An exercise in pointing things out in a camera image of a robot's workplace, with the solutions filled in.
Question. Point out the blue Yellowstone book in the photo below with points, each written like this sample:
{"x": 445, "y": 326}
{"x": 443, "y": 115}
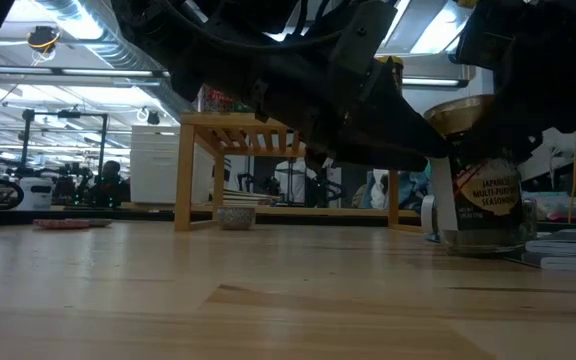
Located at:
{"x": 568, "y": 250}

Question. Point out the black background robot arms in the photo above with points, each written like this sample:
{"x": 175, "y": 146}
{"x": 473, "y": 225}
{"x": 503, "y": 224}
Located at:
{"x": 68, "y": 182}

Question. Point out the pile of clothes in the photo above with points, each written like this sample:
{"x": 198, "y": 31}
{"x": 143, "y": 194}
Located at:
{"x": 408, "y": 185}

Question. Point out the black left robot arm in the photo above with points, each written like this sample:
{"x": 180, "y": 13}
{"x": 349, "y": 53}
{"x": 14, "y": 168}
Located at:
{"x": 168, "y": 20}

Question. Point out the black camera stand frame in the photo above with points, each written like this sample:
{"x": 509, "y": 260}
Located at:
{"x": 68, "y": 114}

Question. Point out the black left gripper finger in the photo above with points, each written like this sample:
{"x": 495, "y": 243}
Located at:
{"x": 398, "y": 140}

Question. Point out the red smoked paprika tin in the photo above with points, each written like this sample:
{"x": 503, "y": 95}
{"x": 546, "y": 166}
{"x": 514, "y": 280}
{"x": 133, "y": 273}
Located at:
{"x": 216, "y": 100}

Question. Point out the long ceiling light bar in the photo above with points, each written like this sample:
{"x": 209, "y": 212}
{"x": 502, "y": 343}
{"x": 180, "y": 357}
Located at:
{"x": 68, "y": 72}

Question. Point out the furikake jar tan lid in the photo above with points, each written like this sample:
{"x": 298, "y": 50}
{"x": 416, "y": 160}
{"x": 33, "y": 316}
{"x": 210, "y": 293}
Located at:
{"x": 490, "y": 195}

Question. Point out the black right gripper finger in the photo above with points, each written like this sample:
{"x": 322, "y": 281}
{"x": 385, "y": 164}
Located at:
{"x": 513, "y": 135}

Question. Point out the small speckled bowl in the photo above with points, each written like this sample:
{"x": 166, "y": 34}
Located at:
{"x": 236, "y": 218}

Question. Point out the wooden slatted shelf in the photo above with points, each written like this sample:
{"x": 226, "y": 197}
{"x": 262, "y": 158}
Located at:
{"x": 218, "y": 122}

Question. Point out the pink translucent plastic bag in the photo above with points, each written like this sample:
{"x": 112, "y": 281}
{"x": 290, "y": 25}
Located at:
{"x": 563, "y": 207}

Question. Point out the spice jar white lid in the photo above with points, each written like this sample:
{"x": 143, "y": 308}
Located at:
{"x": 428, "y": 212}

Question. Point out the person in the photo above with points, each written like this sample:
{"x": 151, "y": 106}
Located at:
{"x": 110, "y": 187}
{"x": 295, "y": 180}

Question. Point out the stack of flat trays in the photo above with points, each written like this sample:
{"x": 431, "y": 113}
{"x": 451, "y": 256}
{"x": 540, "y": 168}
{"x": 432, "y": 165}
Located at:
{"x": 243, "y": 197}

